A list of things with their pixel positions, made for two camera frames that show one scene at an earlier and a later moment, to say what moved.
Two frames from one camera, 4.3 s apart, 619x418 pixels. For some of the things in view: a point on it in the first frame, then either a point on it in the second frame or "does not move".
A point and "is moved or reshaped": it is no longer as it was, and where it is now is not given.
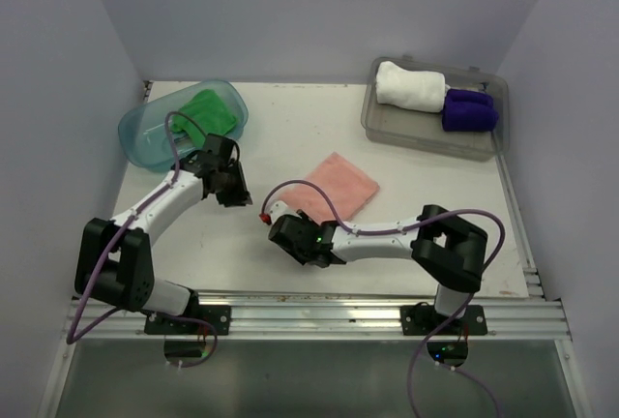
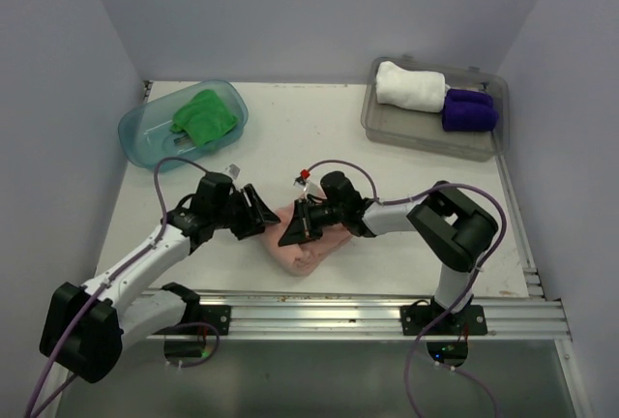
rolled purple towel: x=460 y=101 does not move
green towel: x=203 y=114 does not move
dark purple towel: x=464 y=112 does not move
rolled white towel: x=415 y=90 does not move
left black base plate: x=219 y=315 does not move
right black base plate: x=423 y=319 does not move
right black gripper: x=307 y=217 -> x=297 y=230
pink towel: x=349 y=189 is moved or reshaped
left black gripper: x=240 y=196 -> x=266 y=216
